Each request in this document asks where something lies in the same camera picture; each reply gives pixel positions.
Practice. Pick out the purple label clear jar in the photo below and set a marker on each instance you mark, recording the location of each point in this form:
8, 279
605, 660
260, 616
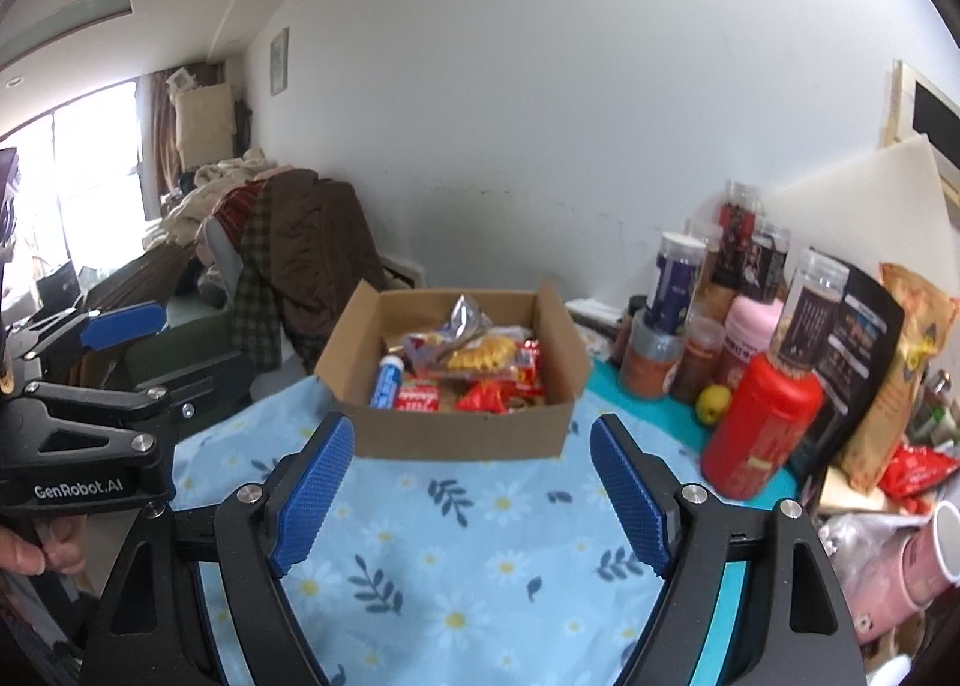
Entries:
678, 268

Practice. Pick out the yellow brown standing pouch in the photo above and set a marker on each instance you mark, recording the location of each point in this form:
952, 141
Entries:
930, 315

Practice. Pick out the blue white tablet tube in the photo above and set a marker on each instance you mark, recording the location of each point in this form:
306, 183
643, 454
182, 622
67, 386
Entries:
389, 377

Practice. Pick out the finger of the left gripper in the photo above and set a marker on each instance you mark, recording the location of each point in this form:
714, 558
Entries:
67, 335
180, 403

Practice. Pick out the brown jacket on chair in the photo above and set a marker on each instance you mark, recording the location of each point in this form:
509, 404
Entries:
292, 248

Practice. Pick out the red plastic canister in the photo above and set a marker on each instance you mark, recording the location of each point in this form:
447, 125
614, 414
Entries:
769, 413

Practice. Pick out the pink paper cup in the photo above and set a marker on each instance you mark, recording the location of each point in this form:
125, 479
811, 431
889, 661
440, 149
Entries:
906, 576

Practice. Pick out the white foam board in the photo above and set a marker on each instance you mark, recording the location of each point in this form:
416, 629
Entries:
885, 207

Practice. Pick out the open cardboard box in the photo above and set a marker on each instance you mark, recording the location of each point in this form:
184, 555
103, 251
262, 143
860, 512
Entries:
374, 322

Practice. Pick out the small red snack packet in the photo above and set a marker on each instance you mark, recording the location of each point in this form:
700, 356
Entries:
492, 397

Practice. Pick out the silver foil snack bag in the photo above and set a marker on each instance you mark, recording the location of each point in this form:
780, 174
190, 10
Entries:
426, 351

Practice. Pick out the small wall picture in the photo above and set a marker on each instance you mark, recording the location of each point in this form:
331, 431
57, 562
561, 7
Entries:
279, 62

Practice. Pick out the packaged yellow waffle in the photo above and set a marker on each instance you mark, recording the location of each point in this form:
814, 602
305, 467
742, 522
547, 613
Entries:
488, 356

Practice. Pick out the person's left hand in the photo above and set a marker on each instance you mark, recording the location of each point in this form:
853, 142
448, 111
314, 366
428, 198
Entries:
63, 551

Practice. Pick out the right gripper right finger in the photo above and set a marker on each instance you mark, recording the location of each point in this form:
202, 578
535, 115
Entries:
792, 625

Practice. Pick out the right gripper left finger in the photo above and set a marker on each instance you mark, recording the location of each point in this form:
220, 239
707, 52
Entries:
152, 625

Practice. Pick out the red yellow candy bag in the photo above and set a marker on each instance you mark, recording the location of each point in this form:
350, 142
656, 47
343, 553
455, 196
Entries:
527, 376

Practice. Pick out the pink lidded canister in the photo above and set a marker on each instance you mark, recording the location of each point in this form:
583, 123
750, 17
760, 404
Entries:
748, 329

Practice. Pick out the orange powder clear jar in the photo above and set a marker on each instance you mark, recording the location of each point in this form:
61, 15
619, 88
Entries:
650, 361

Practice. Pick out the dark label tall jar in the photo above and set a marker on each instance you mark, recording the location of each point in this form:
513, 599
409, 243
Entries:
814, 296

